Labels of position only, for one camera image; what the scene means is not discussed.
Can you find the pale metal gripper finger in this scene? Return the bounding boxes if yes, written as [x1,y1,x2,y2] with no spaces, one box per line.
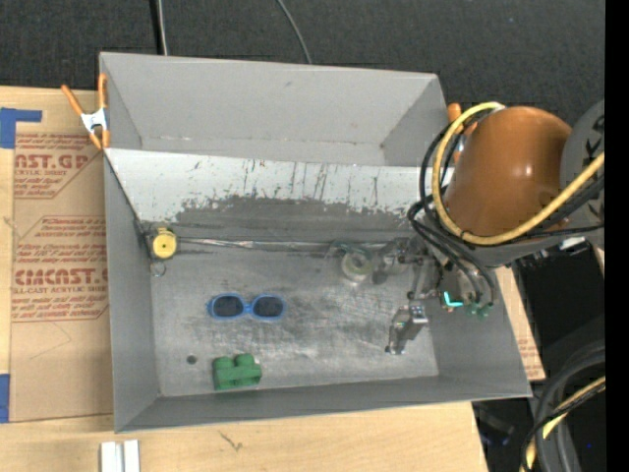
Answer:
[372,243,425,285]
[384,304,430,356]

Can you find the clear tape roll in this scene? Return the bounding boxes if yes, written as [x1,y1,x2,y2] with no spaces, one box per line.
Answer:
[341,250,373,281]

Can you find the grey metal bin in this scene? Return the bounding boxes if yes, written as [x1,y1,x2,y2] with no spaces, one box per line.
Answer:
[97,50,535,435]

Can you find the blue sunglasses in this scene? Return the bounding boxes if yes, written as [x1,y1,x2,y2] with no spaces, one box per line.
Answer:
[205,292,288,325]

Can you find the green toy building block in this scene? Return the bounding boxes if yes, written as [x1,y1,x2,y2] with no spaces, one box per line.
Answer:
[211,352,263,392]

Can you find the yellow round disc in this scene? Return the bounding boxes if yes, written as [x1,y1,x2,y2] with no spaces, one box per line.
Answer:
[150,232,178,261]

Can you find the brown cardboard board red print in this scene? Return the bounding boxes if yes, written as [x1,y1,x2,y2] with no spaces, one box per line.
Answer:
[0,85,547,425]

